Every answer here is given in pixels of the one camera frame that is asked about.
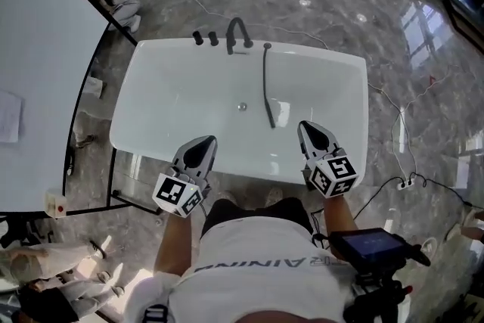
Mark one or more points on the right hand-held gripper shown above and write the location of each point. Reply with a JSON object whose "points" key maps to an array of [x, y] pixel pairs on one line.
{"points": [[334, 176]]}

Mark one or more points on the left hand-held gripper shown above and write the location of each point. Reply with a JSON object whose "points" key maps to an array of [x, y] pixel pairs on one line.
{"points": [[175, 194]]}

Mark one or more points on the person's right forearm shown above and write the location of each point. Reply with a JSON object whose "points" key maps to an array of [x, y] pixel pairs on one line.
{"points": [[338, 215]]}

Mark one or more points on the person's left forearm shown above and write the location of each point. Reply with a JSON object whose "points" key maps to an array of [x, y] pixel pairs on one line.
{"points": [[177, 238]]}

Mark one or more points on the white bathtub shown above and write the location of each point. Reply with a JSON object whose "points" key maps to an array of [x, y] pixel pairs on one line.
{"points": [[189, 106]]}

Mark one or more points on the chrome overflow drain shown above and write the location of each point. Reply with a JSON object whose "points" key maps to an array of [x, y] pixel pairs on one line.
{"points": [[242, 106]]}

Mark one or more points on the person's left shoe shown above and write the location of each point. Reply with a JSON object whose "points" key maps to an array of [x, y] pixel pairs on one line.
{"points": [[227, 197]]}

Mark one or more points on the person's shoe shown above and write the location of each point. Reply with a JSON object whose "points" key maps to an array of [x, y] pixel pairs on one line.
{"points": [[274, 196], [227, 197]]}

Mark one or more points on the person's right shoe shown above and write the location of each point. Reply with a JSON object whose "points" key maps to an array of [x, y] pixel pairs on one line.
{"points": [[274, 196]]}

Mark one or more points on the person's black shorts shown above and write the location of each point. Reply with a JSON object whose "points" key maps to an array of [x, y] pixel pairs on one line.
{"points": [[264, 212]]}

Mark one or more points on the white power strip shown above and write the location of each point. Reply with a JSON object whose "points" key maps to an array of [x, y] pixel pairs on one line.
{"points": [[405, 184]]}

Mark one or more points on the person's white t-shirt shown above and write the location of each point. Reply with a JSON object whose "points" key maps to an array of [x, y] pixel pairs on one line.
{"points": [[257, 246]]}

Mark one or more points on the black field monitor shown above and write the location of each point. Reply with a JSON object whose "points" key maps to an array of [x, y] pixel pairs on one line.
{"points": [[370, 246]]}

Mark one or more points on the black overflow cover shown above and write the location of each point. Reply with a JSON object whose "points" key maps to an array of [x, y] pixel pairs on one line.
{"points": [[242, 53]]}

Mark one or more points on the white box with red button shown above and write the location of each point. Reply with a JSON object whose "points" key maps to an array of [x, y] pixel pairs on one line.
{"points": [[56, 202]]}

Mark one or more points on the black framed whiteboard on stand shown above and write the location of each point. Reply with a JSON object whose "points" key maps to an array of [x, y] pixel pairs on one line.
{"points": [[38, 68]]}

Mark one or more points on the low wooden platform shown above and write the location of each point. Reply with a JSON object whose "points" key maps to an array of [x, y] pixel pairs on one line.
{"points": [[465, 22]]}

